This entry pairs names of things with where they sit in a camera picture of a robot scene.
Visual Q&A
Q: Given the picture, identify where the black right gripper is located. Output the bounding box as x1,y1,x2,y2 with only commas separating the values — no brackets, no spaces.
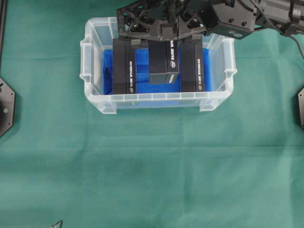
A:
116,0,208,41

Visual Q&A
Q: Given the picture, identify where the black RealSense D435i box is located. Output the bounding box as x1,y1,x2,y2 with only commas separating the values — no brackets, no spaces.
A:
113,38,136,95
181,34,205,92

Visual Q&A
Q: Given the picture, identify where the black RealSense D415 box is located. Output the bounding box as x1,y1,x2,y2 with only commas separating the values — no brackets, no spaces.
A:
148,40,180,85

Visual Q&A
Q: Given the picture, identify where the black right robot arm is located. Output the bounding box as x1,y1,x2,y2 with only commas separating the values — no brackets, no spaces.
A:
116,0,304,42

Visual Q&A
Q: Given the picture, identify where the blue cloth bin liner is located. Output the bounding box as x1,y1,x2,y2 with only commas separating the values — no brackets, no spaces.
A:
103,48,212,95

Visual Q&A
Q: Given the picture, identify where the clear plastic storage bin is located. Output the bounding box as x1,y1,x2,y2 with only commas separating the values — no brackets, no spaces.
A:
80,17,237,114

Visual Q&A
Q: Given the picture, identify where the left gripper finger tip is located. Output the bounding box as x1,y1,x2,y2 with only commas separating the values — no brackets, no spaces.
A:
49,217,63,228

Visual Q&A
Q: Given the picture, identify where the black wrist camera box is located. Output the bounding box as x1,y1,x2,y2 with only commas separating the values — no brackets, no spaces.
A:
205,0,256,39

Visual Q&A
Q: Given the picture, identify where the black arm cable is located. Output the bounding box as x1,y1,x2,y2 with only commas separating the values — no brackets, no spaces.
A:
261,14,304,59

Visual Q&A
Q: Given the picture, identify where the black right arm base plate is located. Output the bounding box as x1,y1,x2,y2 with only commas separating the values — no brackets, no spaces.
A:
298,88,304,129

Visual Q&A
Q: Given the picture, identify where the black left frame rail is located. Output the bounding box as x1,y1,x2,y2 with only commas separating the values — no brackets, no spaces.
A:
0,0,8,62

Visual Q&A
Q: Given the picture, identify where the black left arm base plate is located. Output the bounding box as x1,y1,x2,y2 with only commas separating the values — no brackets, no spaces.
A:
0,78,15,136

